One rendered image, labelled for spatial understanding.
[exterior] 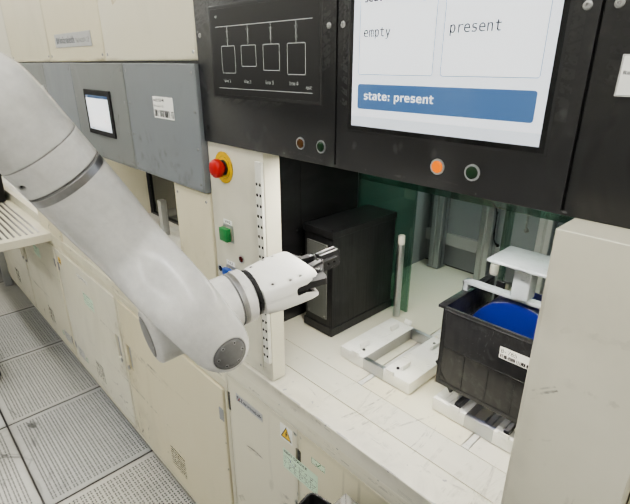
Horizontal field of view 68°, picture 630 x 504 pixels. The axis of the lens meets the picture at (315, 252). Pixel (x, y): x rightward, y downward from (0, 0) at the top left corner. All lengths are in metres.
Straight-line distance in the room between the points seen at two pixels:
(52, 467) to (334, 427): 1.60
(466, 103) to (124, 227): 0.43
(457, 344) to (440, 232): 0.78
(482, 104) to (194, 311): 0.42
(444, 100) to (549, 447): 0.43
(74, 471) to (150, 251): 1.82
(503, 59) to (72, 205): 0.50
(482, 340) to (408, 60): 0.52
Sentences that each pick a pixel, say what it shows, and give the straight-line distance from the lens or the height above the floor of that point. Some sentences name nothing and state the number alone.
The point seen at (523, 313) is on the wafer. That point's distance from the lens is 1.00.
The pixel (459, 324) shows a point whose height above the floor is 1.09.
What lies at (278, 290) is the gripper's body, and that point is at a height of 1.24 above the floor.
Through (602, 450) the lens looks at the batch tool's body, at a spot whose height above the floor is 1.17.
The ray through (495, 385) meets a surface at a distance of 0.97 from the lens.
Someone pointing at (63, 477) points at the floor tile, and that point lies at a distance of 2.34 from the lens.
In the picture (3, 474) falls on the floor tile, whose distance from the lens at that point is 2.47.
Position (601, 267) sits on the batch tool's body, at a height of 1.37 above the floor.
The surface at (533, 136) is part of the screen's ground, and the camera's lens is 0.59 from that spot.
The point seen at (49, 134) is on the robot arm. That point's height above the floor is 1.49.
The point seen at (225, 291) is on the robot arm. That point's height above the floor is 1.25.
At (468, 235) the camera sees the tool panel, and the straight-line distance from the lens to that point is 1.71.
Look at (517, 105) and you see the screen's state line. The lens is 0.59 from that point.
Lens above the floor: 1.56
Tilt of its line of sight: 22 degrees down
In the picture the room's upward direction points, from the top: straight up
